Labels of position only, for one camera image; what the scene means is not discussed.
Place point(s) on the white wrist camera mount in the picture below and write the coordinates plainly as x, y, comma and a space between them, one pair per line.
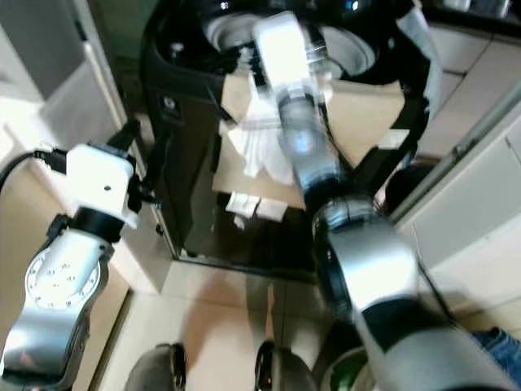
283, 49
99, 183

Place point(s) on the brown cardboard sheet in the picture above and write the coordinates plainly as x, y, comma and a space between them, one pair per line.
370, 106

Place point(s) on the grey robot right foot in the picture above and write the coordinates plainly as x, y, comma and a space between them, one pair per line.
285, 371

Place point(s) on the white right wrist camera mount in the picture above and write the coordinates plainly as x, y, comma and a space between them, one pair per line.
283, 49

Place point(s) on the grey robot left foot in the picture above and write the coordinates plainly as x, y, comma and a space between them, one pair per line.
177, 371

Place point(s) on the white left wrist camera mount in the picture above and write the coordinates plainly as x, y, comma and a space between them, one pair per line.
99, 183

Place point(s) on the grey robot foot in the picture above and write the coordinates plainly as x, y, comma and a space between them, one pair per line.
285, 371
177, 371

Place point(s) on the white garment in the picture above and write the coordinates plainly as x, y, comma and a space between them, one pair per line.
260, 147

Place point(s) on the blue jeans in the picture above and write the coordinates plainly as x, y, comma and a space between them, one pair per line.
496, 350

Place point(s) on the green basin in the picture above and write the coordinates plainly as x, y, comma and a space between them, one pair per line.
346, 371

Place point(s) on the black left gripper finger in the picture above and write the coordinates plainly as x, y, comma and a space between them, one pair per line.
130, 137

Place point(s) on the black washing machine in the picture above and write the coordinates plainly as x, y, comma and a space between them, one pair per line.
183, 81

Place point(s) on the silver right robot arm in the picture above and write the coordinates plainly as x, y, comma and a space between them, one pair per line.
374, 261

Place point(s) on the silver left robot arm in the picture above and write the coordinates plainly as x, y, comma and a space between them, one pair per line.
53, 285

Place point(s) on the white paper label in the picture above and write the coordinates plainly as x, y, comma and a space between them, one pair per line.
241, 204
269, 209

